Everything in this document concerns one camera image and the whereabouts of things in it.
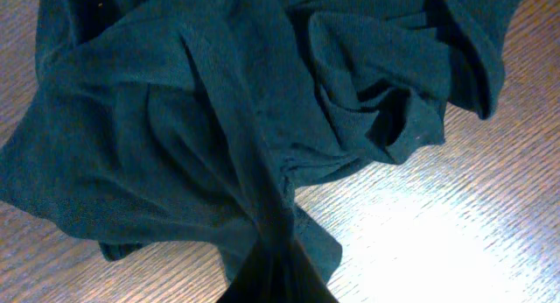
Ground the dark teal t-shirt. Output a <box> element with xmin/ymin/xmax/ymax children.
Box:
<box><xmin>1</xmin><ymin>0</ymin><xmax>521</xmax><ymax>302</ymax></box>

